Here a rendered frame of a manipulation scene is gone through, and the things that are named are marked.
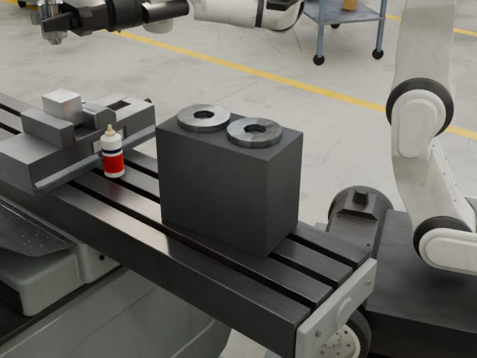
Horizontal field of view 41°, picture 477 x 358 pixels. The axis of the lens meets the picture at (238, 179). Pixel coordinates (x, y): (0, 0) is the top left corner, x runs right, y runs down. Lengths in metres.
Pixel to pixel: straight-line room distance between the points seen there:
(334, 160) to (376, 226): 1.57
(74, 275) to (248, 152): 0.50
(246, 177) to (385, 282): 0.72
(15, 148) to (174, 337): 0.66
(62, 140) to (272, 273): 0.51
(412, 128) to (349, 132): 2.22
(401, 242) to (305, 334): 0.86
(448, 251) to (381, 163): 1.81
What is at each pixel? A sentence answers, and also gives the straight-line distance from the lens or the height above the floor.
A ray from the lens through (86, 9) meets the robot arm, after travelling 1.25.
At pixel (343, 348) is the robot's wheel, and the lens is 1.57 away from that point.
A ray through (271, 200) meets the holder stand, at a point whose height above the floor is 1.04.
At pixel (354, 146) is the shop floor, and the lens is 3.48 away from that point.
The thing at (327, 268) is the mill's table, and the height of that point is 0.93.
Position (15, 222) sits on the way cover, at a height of 0.87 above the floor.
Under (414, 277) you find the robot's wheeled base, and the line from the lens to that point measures 1.66.
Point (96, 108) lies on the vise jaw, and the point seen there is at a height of 1.04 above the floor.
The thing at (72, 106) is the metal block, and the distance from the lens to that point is 1.32.
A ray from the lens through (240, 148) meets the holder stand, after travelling 0.99.
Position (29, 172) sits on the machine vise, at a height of 0.98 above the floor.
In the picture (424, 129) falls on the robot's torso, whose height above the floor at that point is 0.99.
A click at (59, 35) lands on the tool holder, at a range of 1.26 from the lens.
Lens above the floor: 1.58
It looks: 31 degrees down
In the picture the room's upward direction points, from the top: straight up
